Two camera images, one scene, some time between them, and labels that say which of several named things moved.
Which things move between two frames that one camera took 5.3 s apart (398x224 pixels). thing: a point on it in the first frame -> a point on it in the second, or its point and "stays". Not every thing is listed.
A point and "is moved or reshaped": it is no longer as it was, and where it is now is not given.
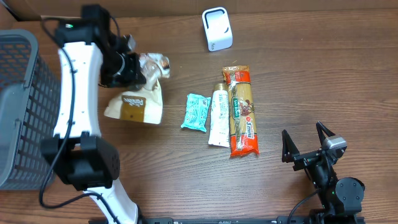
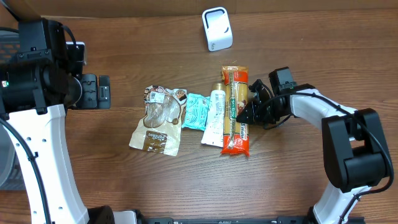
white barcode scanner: x=217 y=28 stays
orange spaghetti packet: x=242 y=117 is moved or reshaped
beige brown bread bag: x=143 y=105 -> x=160 y=129
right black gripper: x=290 y=147 -> x=255 y=113
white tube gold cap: x=219 y=133 is moved or reshaped
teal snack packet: x=196 y=112 stays
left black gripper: x=133 y=79 -> x=90 y=81
